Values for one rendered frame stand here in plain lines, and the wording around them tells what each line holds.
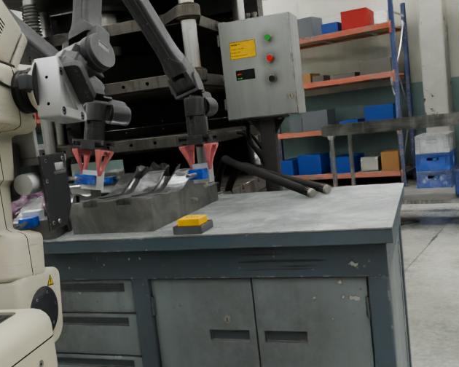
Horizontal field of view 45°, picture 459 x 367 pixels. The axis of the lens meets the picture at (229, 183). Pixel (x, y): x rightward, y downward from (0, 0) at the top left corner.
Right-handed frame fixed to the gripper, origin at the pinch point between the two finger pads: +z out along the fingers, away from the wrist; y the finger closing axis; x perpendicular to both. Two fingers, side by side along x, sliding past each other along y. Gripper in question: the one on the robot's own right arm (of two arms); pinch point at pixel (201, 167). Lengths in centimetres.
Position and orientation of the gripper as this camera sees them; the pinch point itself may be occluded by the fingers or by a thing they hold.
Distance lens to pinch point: 159.3
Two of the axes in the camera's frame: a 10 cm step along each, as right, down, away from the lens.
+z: 1.1, 9.9, 0.9
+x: -3.4, 1.2, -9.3
